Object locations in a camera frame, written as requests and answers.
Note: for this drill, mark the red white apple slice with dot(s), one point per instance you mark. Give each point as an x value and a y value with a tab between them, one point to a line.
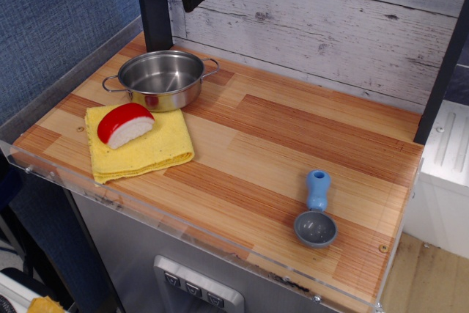
124	124

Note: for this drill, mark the blue grey spoon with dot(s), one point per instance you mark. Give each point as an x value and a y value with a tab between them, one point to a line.
314	227

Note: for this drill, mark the stainless steel pot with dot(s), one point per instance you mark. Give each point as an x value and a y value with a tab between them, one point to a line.
162	81

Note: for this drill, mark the yellow folded cloth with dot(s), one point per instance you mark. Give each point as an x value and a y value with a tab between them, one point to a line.
168	144

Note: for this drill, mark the clear acrylic edge guard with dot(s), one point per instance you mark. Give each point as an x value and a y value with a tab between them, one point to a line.
124	237

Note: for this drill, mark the silver button control panel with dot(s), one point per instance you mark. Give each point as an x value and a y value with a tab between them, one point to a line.
184	289

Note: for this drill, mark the yellow object bottom left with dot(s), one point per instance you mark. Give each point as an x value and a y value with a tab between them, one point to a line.
44	305

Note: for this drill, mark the white appliance at right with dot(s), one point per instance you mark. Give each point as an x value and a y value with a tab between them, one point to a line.
438	208

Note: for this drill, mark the black vertical post left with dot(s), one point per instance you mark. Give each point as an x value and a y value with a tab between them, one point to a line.
156	24

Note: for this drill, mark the black vertical post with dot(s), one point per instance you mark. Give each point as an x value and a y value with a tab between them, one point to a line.
156	24
443	79

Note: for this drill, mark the black vertical post right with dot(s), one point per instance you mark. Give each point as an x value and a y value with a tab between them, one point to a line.
443	79

